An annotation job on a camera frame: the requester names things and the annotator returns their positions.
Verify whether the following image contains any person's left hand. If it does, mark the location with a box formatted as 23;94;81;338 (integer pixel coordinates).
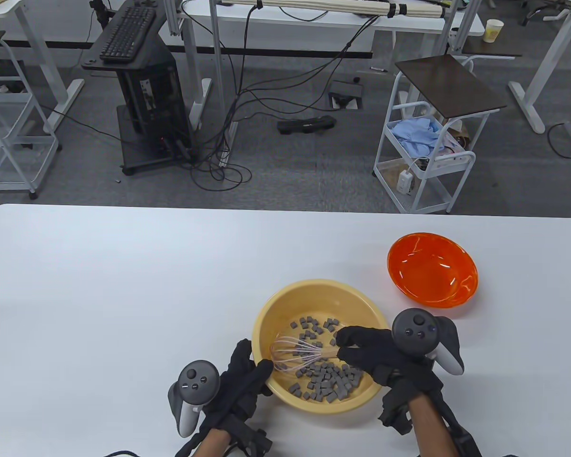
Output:
202;339;274;428

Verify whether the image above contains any orange plastic bowl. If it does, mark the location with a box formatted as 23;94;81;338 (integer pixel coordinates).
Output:
387;232;479;310

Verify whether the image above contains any black keyboard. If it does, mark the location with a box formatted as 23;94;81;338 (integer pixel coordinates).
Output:
99;6;157;64

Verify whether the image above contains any brown side table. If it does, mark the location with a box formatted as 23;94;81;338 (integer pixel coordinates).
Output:
459;36;522;60

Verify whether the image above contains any long white power strip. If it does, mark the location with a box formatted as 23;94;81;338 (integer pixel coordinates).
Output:
218;120;239;168

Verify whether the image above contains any floor socket box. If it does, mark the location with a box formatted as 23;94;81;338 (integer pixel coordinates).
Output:
327;80;365;111

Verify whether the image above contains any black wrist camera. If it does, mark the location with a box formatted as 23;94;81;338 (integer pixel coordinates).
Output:
378;376;414;436
233;426;273;457

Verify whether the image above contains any tangle of black cables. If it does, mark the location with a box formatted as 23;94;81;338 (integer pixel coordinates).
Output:
43;0;376;193

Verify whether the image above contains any grey handheld controller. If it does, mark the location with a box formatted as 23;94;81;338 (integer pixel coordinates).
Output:
167;360;220;437
392;308;464;376

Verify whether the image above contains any pile of grey toy blocks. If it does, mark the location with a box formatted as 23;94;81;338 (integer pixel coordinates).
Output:
289;317;364;403

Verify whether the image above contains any yellow plastic basin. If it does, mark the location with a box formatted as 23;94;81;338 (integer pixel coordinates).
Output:
251;279;390;415

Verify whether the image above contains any white desk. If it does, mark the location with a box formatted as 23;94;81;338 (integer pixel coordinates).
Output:
164;0;486;134
0;0;85;134
508;0;571;135

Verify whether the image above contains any person's right forearm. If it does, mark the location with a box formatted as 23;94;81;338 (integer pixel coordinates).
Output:
407;393;460;457

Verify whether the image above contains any black power strip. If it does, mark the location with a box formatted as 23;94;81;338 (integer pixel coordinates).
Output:
277;114;337;135

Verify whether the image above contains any person's right hand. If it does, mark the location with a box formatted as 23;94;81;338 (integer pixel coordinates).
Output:
335;326;444;404

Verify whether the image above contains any black computer cart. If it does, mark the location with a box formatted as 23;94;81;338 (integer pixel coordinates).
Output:
82;0;196;176

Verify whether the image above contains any black cable loop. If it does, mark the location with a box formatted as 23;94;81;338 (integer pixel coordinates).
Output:
546;121;571;159

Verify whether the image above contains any wire whisk with wooden handle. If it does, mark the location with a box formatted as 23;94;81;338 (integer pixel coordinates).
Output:
269;336;343;373

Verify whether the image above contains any office chair base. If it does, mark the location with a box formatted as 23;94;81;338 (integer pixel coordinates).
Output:
521;0;568;27

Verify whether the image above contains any blue cloth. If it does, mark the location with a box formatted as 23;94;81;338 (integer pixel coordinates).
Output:
391;118;442;158

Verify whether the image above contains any aluminium frame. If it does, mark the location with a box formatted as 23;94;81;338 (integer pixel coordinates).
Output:
164;0;483;54

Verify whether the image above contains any person's left forearm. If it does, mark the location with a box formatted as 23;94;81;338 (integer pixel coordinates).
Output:
190;426;229;457

